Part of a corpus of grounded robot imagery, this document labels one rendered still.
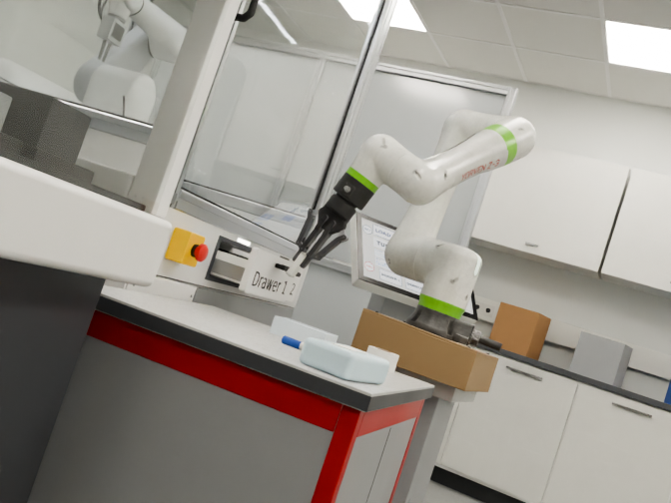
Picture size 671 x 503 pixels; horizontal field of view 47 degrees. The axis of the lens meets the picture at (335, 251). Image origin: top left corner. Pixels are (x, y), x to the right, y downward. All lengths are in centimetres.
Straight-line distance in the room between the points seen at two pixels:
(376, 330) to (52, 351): 101
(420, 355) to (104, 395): 88
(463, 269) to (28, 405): 124
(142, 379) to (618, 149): 469
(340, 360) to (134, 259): 34
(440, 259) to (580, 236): 312
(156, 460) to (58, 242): 45
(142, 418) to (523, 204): 418
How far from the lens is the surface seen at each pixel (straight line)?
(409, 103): 380
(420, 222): 217
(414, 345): 193
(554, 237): 515
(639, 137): 566
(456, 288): 205
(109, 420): 132
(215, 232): 185
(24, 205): 91
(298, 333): 162
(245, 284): 183
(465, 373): 190
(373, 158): 189
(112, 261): 107
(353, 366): 119
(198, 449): 125
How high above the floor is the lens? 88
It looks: 3 degrees up
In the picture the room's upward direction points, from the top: 19 degrees clockwise
